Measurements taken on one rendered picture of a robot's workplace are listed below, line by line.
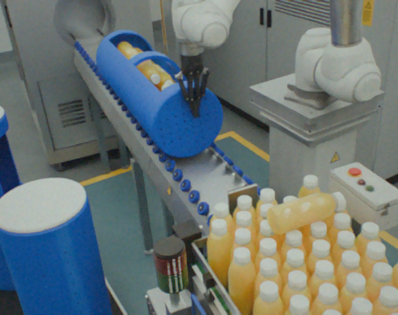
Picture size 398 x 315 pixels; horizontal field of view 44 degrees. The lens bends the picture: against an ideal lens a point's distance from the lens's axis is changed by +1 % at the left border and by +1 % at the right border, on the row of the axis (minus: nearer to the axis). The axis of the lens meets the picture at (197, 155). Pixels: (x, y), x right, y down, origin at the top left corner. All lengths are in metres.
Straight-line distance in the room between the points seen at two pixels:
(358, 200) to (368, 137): 1.77
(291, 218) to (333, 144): 0.83
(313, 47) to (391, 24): 1.07
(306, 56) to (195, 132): 0.50
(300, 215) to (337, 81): 0.65
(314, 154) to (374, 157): 1.30
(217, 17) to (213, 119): 0.51
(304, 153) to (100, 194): 1.85
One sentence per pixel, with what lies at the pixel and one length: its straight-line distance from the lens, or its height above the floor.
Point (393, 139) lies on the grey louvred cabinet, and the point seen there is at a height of 0.37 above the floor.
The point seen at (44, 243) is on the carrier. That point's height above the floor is 0.99.
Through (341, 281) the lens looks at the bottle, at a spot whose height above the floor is 1.05.
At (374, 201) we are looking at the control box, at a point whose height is 1.10.
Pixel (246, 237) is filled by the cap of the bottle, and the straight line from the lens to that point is 1.24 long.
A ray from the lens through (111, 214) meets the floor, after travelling 3.26.
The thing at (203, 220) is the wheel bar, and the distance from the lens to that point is 1.58.
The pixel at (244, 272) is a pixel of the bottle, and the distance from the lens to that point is 1.20.
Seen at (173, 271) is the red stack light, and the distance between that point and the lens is 0.99.
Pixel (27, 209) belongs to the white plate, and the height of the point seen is 1.04.
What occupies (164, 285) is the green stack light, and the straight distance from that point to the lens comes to 1.02.
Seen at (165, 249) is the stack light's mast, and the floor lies 1.26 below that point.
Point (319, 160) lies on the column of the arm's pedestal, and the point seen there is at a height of 0.88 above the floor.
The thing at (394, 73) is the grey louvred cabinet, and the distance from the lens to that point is 3.04.
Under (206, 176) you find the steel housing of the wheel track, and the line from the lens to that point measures 1.79.
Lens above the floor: 1.89
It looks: 30 degrees down
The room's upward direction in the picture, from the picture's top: 4 degrees counter-clockwise
